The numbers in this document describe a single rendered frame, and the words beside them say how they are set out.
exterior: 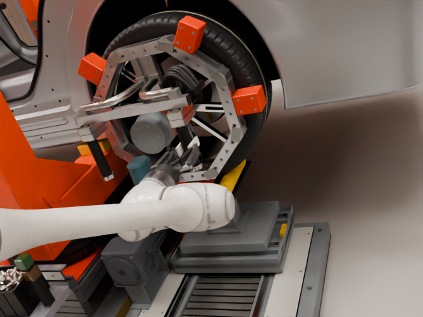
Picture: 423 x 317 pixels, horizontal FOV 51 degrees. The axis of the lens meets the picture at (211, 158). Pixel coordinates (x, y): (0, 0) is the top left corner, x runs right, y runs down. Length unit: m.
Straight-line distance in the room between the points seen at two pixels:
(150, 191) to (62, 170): 0.79
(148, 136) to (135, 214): 0.64
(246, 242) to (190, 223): 0.94
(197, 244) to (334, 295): 0.60
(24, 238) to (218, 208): 0.41
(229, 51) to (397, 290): 1.09
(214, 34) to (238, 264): 0.96
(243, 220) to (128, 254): 0.54
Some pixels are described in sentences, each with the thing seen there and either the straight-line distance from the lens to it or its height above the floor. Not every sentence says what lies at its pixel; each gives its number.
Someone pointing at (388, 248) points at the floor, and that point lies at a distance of 2.08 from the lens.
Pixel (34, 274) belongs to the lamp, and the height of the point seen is 0.59.
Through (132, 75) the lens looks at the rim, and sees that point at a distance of 1.73.
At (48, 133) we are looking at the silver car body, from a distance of 2.16.
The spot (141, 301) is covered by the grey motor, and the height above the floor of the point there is 0.10.
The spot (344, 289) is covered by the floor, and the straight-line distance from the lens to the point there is 1.93.
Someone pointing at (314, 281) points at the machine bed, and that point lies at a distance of 1.86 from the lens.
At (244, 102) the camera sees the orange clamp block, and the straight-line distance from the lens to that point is 1.48.
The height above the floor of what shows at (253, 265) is 0.14.
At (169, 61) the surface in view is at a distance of 1.82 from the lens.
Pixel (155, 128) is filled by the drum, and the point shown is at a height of 0.88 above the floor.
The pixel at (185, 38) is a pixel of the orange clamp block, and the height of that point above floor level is 1.11.
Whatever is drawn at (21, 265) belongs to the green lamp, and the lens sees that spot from 1.58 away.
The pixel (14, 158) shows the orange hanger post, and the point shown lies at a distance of 1.65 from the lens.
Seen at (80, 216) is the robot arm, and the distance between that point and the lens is 0.85.
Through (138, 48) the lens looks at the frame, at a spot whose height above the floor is 1.11.
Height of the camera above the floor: 1.35
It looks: 25 degrees down
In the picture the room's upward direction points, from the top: 19 degrees counter-clockwise
